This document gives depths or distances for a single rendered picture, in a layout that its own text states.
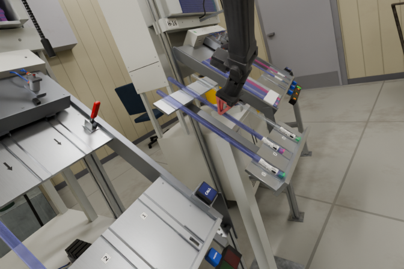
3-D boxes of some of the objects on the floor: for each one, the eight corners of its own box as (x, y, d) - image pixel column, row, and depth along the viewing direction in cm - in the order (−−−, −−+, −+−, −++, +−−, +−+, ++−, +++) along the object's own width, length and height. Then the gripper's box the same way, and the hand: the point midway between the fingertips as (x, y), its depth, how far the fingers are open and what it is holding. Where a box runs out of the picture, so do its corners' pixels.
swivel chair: (168, 131, 401) (145, 76, 372) (187, 132, 358) (164, 71, 329) (140, 148, 364) (112, 89, 335) (157, 151, 321) (128, 84, 292)
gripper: (240, 88, 66) (221, 124, 75) (252, 78, 73) (234, 113, 83) (221, 77, 67) (205, 114, 77) (235, 68, 75) (219, 103, 85)
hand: (221, 111), depth 79 cm, fingers closed, pressing on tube
